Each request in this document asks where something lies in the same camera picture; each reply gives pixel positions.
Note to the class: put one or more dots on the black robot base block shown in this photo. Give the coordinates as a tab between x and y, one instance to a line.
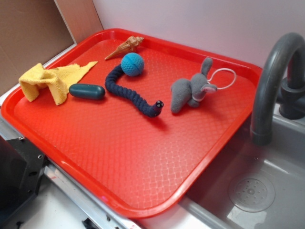
21	168

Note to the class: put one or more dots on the gray plush animal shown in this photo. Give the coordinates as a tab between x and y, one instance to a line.
193	91

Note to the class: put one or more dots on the red plastic tray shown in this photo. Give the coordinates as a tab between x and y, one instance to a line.
136	165

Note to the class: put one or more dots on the blue rubber ball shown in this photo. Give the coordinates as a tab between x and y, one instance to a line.
132	64

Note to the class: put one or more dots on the dark green capsule toy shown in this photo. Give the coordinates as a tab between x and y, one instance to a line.
87	91

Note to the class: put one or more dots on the tan spiral seashell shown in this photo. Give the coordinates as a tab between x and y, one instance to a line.
130	45

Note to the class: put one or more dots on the yellow cloth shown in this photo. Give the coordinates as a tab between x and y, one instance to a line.
57	80

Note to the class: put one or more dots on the gray plastic sink basin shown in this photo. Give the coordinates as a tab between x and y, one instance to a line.
254	187

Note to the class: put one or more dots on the gray toy faucet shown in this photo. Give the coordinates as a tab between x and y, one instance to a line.
282	81

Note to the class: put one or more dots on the brown cardboard panel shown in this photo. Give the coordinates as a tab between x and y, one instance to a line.
35	31

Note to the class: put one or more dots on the navy braided rope toy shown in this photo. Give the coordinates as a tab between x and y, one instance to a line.
131	95

